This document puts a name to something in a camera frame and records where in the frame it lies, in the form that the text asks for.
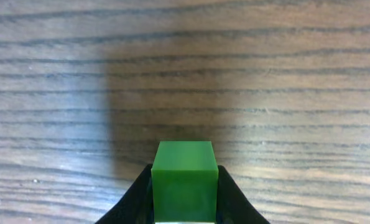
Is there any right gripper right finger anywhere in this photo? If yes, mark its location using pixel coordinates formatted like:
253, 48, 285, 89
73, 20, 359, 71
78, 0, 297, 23
216, 165, 271, 224

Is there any green cube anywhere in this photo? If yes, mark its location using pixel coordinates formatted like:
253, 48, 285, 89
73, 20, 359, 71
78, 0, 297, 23
150, 140, 220, 223

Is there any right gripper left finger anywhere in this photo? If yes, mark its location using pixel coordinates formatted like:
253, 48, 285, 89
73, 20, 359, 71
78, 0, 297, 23
94, 163, 155, 224

